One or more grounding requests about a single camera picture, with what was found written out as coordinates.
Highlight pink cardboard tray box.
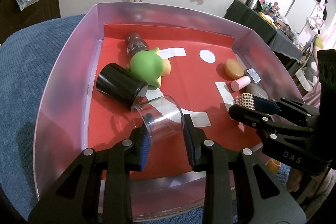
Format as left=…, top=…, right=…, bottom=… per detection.
left=29, top=2, right=302, bottom=223

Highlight white refrigerator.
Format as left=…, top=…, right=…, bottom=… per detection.
left=285, top=0, right=319, bottom=34

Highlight purple nail polish bottle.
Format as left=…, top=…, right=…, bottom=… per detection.
left=230, top=68, right=261, bottom=92

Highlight studded silver cylinder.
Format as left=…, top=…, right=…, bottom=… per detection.
left=235, top=93, right=255, bottom=110

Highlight blue textured table cloth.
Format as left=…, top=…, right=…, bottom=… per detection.
left=1, top=14, right=83, bottom=220

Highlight side table dark cloth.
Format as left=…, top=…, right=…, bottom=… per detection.
left=224, top=0, right=302, bottom=63

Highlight orange round disc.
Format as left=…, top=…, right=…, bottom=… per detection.
left=224, top=59, right=244, bottom=79

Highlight green capybara toy figure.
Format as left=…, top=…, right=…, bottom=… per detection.
left=127, top=48, right=171, bottom=88

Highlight red cap glitter jar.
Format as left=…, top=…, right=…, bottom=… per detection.
left=125, top=32, right=149, bottom=58

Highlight orange hollow round cap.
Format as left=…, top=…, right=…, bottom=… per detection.
left=265, top=158, right=282, bottom=174

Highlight person's right hand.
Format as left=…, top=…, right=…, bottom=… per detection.
left=286, top=168, right=302, bottom=192

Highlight brown eyeshadow case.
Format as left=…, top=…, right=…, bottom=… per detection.
left=246, top=83, right=269, bottom=99

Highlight black cylindrical cap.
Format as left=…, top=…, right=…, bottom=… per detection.
left=96, top=63, right=148, bottom=110

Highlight red paper sheet liner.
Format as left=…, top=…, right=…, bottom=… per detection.
left=86, top=23, right=263, bottom=181

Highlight clear plastic cup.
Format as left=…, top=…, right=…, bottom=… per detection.
left=131, top=96, right=184, bottom=146

